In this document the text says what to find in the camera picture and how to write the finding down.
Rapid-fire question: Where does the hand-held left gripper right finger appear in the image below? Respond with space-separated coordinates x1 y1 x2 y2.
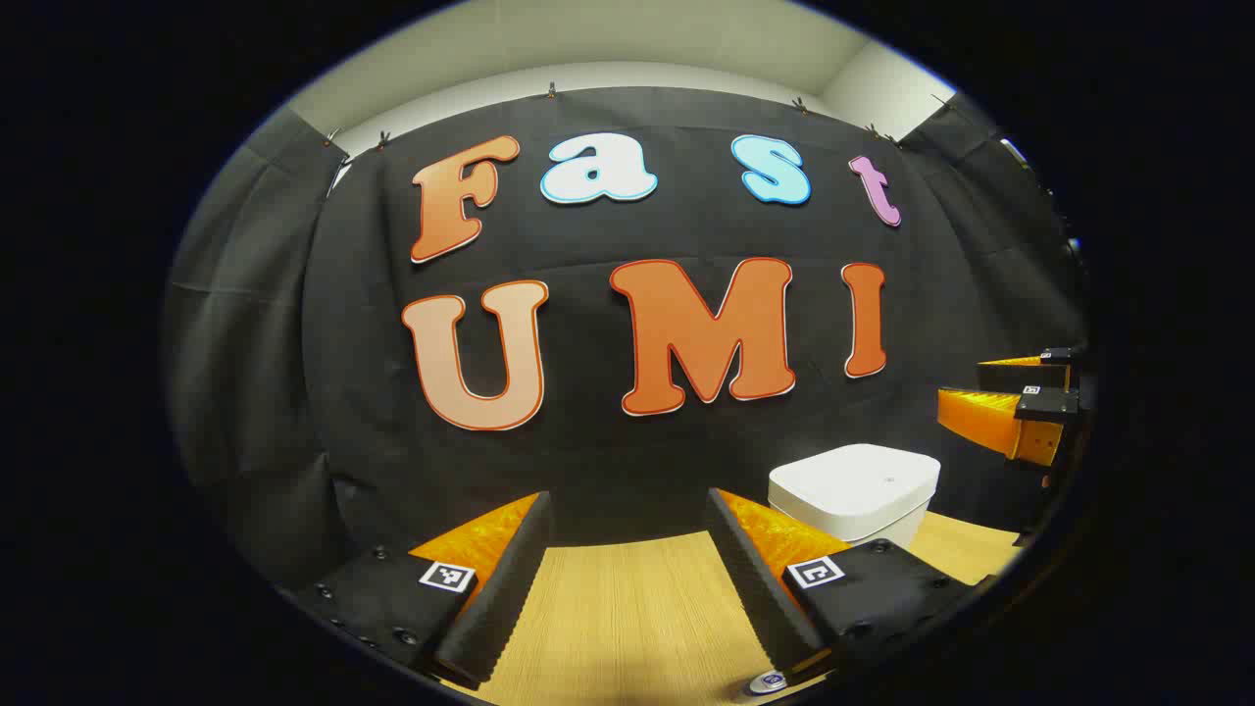
706 487 981 687

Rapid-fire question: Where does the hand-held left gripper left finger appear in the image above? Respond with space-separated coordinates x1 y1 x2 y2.
294 490 555 692

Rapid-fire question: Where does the white desktop garbage bin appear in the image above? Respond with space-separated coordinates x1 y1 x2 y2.
768 443 942 552

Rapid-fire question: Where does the wooden desktop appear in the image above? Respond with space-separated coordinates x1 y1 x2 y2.
431 510 1026 706

